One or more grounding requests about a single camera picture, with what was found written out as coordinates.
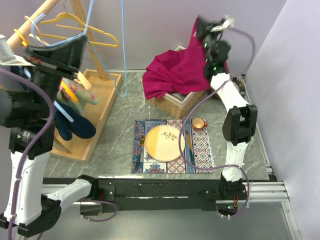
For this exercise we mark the light blue wide hanger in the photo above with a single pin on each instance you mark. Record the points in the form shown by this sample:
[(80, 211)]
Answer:
[(63, 112)]

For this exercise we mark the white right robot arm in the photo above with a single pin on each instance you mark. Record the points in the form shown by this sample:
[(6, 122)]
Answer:
[(241, 117)]

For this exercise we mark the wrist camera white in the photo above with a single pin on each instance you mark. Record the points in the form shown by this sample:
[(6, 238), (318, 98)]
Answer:
[(7, 57), (225, 23)]

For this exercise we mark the aluminium frame rail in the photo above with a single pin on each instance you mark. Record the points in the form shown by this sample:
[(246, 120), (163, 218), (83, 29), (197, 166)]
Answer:
[(265, 192)]

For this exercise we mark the blue wire hanger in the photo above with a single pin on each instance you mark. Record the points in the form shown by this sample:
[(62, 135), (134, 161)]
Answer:
[(114, 59)]

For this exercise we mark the wicker basket with liner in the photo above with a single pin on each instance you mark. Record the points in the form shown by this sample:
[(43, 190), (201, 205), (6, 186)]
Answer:
[(172, 105)]

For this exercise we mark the dark denim skirt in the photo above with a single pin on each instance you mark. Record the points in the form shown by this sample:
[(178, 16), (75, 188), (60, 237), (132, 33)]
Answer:
[(80, 127)]

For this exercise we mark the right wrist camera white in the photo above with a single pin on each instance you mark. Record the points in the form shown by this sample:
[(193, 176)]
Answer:
[(225, 23)]

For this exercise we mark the yellow plastic hanger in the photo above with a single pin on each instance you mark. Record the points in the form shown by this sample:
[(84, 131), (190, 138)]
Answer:
[(84, 30)]

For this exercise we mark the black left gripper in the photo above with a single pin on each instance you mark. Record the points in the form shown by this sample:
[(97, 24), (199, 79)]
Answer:
[(63, 60)]

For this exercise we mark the orange plastic hanger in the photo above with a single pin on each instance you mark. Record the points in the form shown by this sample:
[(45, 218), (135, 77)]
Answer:
[(21, 37)]

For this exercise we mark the magenta pleated skirt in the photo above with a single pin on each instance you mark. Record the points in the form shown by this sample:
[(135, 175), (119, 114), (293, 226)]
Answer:
[(215, 55)]

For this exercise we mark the gold fork green handle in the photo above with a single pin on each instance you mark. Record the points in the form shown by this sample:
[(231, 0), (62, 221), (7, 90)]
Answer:
[(141, 144)]

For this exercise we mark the yellow cream dinner plate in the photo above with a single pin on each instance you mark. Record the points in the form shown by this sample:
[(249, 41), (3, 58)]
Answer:
[(162, 143)]

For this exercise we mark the orange cup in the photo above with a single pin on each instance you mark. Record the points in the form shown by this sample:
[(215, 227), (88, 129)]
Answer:
[(198, 124)]

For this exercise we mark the striped rim dark plate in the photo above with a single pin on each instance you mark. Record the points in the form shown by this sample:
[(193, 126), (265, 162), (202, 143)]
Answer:
[(239, 85)]

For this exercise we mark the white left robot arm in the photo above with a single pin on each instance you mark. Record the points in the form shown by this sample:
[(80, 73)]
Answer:
[(30, 116)]

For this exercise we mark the wooden clothes rack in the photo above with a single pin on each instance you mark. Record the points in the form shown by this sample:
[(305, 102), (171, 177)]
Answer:
[(103, 84)]

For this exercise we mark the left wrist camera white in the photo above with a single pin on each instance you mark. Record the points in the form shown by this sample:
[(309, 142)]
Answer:
[(7, 57)]

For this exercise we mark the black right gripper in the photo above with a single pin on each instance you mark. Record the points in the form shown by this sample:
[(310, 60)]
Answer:
[(204, 29)]

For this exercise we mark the pastel floral skirt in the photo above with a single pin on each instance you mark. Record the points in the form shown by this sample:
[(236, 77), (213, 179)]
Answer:
[(84, 96)]

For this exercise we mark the patterned placemat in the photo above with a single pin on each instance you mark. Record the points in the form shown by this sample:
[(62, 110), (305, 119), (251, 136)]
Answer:
[(201, 148)]

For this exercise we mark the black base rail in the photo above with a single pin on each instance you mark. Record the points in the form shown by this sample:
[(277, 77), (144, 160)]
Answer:
[(163, 194)]

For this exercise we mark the cream wooden hanger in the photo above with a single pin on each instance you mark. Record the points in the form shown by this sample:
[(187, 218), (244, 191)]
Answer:
[(38, 36)]

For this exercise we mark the gold knife green handle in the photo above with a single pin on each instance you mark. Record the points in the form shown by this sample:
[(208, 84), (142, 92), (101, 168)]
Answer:
[(190, 148)]

